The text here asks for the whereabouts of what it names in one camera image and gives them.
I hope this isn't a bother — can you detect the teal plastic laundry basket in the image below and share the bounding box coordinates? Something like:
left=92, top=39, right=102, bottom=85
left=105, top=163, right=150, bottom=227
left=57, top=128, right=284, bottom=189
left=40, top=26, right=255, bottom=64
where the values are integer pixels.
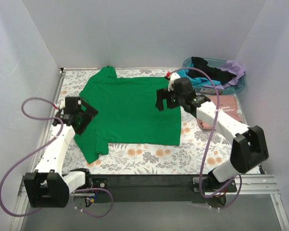
left=182, top=58, right=245, bottom=95

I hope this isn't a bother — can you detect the green t shirt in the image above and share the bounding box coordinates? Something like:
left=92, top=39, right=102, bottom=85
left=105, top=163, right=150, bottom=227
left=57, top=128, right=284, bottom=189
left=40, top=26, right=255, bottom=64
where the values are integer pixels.
left=74, top=66, right=181, bottom=164

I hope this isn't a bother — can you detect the floral table cloth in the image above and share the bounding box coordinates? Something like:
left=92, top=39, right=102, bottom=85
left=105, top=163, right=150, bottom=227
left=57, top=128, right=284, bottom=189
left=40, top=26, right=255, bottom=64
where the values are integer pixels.
left=38, top=68, right=260, bottom=175

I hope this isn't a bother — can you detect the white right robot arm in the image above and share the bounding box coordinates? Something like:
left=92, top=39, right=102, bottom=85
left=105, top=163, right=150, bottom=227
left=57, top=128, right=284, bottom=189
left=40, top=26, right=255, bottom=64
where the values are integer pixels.
left=156, top=77, right=269, bottom=191

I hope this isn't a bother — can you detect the teal t shirt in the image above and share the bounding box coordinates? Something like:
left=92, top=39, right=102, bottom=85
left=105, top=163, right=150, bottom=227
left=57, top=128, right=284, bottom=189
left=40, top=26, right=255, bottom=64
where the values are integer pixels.
left=177, top=70, right=212, bottom=87

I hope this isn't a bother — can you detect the aluminium frame rail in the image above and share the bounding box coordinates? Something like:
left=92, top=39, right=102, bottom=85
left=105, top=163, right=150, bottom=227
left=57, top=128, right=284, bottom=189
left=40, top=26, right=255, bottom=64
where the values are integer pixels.
left=23, top=170, right=278, bottom=196

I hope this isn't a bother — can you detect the lavender t shirt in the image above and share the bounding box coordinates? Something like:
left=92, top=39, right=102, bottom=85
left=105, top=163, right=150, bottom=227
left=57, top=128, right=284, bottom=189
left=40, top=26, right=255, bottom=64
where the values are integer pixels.
left=214, top=61, right=245, bottom=89

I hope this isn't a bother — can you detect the folded pink t shirt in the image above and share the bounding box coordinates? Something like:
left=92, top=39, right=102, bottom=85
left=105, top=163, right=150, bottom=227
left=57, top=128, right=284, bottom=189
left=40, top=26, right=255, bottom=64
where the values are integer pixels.
left=197, top=95, right=241, bottom=130

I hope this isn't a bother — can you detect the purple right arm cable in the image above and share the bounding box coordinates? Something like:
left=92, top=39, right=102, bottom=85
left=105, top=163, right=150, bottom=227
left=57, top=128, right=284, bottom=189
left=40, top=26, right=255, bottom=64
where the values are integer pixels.
left=167, top=67, right=243, bottom=210

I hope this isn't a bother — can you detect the black t shirt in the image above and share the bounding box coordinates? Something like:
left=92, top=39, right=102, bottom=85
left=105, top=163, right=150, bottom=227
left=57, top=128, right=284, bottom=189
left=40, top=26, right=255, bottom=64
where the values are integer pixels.
left=191, top=57, right=236, bottom=85

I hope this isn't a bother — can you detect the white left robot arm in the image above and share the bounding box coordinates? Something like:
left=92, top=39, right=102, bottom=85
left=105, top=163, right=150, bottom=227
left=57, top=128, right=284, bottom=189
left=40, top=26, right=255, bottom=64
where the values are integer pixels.
left=24, top=96, right=98, bottom=208

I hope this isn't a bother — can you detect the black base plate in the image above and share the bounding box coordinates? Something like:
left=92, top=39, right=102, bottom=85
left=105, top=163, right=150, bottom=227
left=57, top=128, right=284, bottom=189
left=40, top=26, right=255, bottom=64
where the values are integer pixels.
left=69, top=174, right=238, bottom=204

